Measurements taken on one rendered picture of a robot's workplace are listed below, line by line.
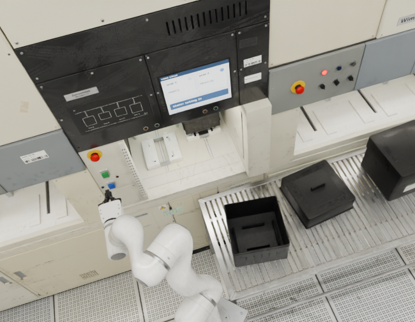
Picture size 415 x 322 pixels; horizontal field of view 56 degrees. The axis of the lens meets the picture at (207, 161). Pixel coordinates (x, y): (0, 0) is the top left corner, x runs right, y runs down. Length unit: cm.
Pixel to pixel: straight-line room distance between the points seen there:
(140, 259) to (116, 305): 169
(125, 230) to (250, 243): 94
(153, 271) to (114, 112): 69
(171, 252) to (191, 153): 112
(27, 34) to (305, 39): 103
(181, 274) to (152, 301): 151
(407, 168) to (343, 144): 42
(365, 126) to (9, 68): 187
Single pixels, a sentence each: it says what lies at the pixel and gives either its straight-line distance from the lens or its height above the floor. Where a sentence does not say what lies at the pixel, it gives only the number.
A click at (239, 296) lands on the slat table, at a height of 76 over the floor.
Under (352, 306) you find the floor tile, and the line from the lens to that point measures 286.
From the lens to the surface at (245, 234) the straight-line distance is 212.
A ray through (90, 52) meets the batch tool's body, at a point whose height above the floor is 187.
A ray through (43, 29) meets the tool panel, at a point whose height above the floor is 199.
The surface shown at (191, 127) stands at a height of 99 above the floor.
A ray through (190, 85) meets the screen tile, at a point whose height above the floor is 160.
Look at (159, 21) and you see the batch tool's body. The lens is 141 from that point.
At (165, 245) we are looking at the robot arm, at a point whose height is 155.
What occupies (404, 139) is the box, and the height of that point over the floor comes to 101.
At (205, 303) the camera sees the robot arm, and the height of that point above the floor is 117.
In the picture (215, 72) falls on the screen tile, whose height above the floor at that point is 163.
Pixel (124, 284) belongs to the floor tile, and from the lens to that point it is 297.
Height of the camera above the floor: 269
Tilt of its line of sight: 54 degrees down
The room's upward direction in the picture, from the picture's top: 10 degrees counter-clockwise
